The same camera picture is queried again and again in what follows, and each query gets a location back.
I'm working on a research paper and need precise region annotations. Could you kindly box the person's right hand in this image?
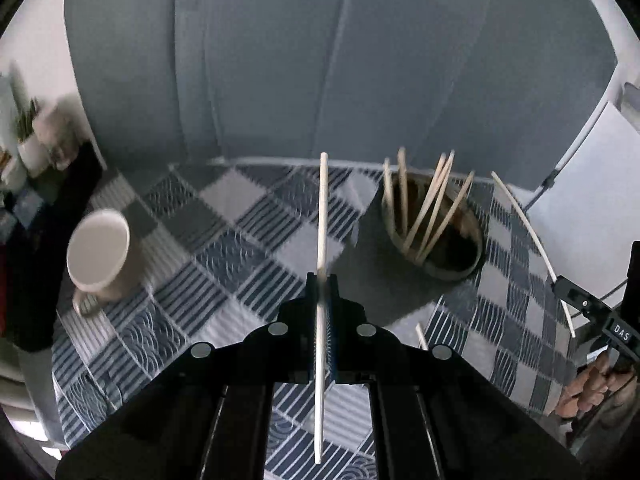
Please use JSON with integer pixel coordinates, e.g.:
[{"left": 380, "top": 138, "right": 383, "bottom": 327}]
[{"left": 554, "top": 351, "right": 638, "bottom": 418}]

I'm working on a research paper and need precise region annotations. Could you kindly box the small potted plant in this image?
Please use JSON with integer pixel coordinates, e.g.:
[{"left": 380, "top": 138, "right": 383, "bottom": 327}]
[{"left": 15, "top": 99, "right": 49, "bottom": 179}]

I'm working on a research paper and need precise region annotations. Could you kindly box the beige ceramic mug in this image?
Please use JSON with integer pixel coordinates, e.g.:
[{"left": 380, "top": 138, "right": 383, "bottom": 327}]
[{"left": 66, "top": 208, "right": 143, "bottom": 318}]

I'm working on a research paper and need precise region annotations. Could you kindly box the dark cylindrical utensil holder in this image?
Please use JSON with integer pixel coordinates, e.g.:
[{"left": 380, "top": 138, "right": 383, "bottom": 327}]
[{"left": 349, "top": 171, "right": 485, "bottom": 321}]

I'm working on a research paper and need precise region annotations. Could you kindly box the blue patterned tablecloth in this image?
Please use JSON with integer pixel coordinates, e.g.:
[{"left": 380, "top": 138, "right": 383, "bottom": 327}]
[{"left": 53, "top": 166, "right": 582, "bottom": 479}]

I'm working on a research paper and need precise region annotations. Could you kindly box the wooden chopstick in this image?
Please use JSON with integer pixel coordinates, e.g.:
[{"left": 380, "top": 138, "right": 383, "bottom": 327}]
[
  {"left": 490, "top": 171, "right": 576, "bottom": 338},
  {"left": 404, "top": 154, "right": 447, "bottom": 250},
  {"left": 314, "top": 152, "right": 329, "bottom": 465},
  {"left": 419, "top": 151, "right": 454, "bottom": 254},
  {"left": 397, "top": 146, "right": 409, "bottom": 237},
  {"left": 383, "top": 157, "right": 397, "bottom": 233},
  {"left": 416, "top": 323, "right": 428, "bottom": 351},
  {"left": 418, "top": 171, "right": 475, "bottom": 264}
]

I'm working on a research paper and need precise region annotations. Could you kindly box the grey fabric backdrop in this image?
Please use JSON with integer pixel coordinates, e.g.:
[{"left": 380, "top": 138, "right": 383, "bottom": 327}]
[{"left": 65, "top": 0, "right": 617, "bottom": 188}]

